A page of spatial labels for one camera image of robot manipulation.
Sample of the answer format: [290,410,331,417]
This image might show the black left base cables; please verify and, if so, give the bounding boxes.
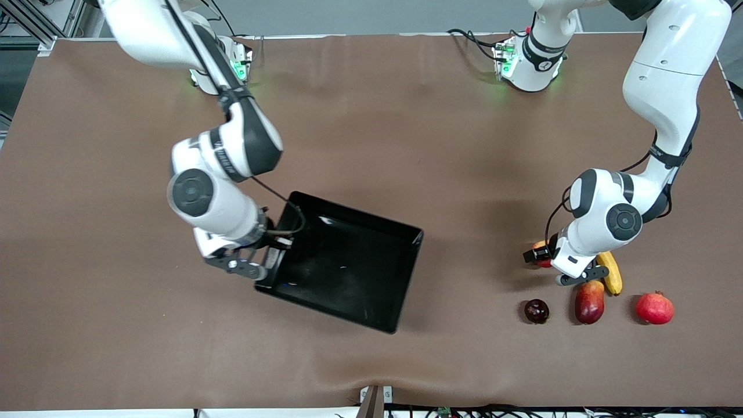
[446,28,507,62]

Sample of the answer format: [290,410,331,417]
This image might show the yellow banana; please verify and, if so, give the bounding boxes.
[597,251,623,297]

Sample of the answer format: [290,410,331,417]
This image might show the red pomegranate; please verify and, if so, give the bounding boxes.
[634,290,675,325]

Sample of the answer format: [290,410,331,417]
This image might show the metal mount bracket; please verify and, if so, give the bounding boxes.
[356,384,394,418]

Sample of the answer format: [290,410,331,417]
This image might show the red mango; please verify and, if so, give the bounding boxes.
[574,280,605,325]

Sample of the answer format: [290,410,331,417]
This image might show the black plastic tray box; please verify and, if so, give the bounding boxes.
[254,190,424,334]

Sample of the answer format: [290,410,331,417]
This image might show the black right base cable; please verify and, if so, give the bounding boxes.
[210,0,242,37]

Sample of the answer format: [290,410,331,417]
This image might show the brown table cover sheet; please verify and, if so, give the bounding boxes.
[0,32,743,413]

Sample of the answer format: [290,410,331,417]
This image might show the dark purple plum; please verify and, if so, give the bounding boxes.
[524,298,550,325]

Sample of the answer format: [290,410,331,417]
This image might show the red apple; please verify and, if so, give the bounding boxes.
[532,240,554,269]

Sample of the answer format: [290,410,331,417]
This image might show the aluminium frame profile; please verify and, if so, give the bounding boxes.
[0,0,88,56]

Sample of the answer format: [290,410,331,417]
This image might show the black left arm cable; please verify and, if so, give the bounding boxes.
[544,107,701,259]

